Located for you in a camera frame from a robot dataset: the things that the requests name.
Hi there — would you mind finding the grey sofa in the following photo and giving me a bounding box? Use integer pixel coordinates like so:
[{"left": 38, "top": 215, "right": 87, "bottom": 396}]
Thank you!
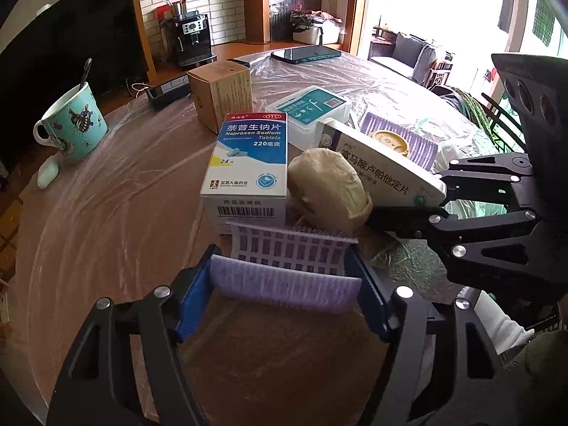
[{"left": 370, "top": 32, "right": 453, "bottom": 83}]

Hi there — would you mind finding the person's right forearm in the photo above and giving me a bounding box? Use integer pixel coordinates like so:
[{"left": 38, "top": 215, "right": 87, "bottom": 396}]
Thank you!
[{"left": 473, "top": 290, "right": 535, "bottom": 356}]

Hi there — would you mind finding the chair with draped clothes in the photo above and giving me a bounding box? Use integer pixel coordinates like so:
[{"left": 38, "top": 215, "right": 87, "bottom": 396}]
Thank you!
[{"left": 428, "top": 82, "right": 529, "bottom": 152}]

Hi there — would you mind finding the white teal wipes box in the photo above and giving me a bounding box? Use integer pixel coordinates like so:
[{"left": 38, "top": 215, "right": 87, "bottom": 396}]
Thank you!
[{"left": 265, "top": 85, "right": 353, "bottom": 151}]

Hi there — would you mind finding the black television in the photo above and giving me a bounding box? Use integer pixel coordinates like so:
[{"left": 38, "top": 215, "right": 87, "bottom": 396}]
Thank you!
[{"left": 0, "top": 0, "right": 149, "bottom": 169}]

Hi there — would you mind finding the carved wooden side table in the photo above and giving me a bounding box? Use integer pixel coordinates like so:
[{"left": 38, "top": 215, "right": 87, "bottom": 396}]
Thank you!
[{"left": 426, "top": 59, "right": 454, "bottom": 88}]

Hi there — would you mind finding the white earbud case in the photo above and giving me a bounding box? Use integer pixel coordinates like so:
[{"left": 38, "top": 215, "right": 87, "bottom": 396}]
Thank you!
[{"left": 37, "top": 158, "right": 60, "bottom": 189}]

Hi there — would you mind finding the brown cardboard box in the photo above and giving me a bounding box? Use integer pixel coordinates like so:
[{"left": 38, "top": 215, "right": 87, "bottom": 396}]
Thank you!
[{"left": 187, "top": 60, "right": 255, "bottom": 135}]

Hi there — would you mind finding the tablet in dark case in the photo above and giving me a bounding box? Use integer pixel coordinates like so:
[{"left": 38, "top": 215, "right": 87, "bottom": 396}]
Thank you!
[{"left": 146, "top": 75, "right": 192, "bottom": 109}]

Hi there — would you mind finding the green hanging garment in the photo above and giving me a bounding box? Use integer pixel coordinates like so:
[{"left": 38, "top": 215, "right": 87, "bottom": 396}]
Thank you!
[{"left": 531, "top": 0, "right": 557, "bottom": 46}]

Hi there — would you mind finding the blue white medicine box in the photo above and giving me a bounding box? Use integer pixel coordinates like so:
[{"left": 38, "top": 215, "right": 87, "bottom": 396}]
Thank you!
[{"left": 201, "top": 112, "right": 288, "bottom": 236}]

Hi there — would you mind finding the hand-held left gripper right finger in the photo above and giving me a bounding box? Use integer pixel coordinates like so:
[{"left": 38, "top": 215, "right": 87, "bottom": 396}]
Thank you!
[{"left": 344, "top": 245, "right": 520, "bottom": 426}]

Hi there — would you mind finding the white printer with bags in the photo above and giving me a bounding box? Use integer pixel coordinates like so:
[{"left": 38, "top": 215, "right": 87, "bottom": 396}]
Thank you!
[{"left": 290, "top": 9, "right": 347, "bottom": 46}]

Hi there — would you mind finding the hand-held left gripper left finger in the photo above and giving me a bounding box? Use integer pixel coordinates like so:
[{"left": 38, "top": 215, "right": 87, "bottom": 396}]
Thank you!
[{"left": 47, "top": 244, "right": 223, "bottom": 426}]

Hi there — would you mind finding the dark smartphone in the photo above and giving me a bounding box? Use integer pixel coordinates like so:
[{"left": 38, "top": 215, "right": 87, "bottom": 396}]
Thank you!
[{"left": 272, "top": 45, "right": 342, "bottom": 64}]

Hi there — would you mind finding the black coffee machine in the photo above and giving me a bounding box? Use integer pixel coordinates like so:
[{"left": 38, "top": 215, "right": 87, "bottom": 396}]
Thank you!
[{"left": 171, "top": 12, "right": 218, "bottom": 69}]

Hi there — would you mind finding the person's green sweater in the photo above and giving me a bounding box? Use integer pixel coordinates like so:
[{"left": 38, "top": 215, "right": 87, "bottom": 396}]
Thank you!
[{"left": 501, "top": 328, "right": 568, "bottom": 426}]

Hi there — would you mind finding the dark hanging garment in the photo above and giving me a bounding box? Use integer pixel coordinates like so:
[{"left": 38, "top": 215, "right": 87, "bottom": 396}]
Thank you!
[{"left": 498, "top": 0, "right": 518, "bottom": 34}]

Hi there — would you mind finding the purple blister pack strip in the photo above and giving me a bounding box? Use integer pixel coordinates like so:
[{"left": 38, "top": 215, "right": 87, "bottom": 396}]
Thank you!
[{"left": 208, "top": 222, "right": 362, "bottom": 313}]

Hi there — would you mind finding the teal patterned mug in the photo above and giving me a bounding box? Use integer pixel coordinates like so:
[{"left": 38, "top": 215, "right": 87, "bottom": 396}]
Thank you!
[{"left": 34, "top": 81, "right": 108, "bottom": 163}]

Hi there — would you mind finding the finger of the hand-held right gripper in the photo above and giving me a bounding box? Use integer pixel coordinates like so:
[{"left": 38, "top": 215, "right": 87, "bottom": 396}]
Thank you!
[
  {"left": 437, "top": 153, "right": 534, "bottom": 208},
  {"left": 368, "top": 205, "right": 546, "bottom": 285}
]

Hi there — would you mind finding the wooden sideboard cabinet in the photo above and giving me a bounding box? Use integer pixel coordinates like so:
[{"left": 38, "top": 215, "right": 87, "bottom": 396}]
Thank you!
[{"left": 146, "top": 40, "right": 344, "bottom": 85}]

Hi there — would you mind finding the purple coffee packet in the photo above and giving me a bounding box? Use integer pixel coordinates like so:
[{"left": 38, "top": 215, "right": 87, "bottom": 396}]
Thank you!
[{"left": 359, "top": 112, "right": 439, "bottom": 171}]

